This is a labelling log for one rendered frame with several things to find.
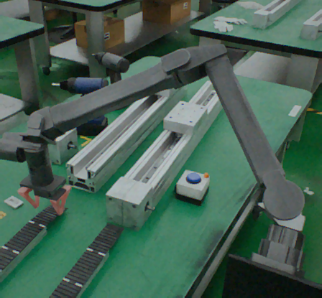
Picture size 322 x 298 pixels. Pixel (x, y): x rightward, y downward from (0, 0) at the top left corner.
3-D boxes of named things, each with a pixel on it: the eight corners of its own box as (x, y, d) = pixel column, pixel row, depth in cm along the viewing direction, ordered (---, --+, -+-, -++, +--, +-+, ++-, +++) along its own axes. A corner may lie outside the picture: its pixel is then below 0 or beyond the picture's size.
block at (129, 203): (146, 234, 112) (146, 207, 107) (106, 220, 117) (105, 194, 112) (159, 213, 119) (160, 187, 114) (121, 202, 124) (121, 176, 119)
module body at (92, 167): (95, 194, 127) (94, 171, 122) (68, 185, 130) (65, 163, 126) (186, 94, 189) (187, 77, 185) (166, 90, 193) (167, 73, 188)
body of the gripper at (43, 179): (35, 175, 112) (30, 152, 108) (67, 183, 109) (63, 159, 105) (19, 189, 107) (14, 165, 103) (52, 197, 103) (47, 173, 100)
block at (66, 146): (67, 166, 138) (64, 143, 133) (39, 158, 143) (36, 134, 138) (84, 152, 146) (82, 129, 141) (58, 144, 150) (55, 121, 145)
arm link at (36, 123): (43, 113, 100) (60, 124, 108) (2, 108, 103) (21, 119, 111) (29, 161, 97) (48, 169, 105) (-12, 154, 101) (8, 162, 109)
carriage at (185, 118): (192, 143, 142) (193, 126, 139) (162, 136, 146) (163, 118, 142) (206, 122, 155) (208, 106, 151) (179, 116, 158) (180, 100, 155)
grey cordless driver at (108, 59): (119, 111, 173) (118, 62, 162) (88, 97, 185) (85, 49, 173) (132, 105, 178) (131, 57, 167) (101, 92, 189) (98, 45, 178)
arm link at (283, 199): (220, 26, 94) (224, 47, 103) (165, 52, 96) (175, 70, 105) (313, 210, 79) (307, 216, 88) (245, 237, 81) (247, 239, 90)
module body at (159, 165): (152, 211, 120) (152, 188, 116) (121, 202, 124) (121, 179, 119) (226, 102, 183) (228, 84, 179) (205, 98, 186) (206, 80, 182)
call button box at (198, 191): (200, 206, 122) (202, 189, 119) (169, 197, 126) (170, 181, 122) (208, 191, 129) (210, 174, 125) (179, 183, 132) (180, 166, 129)
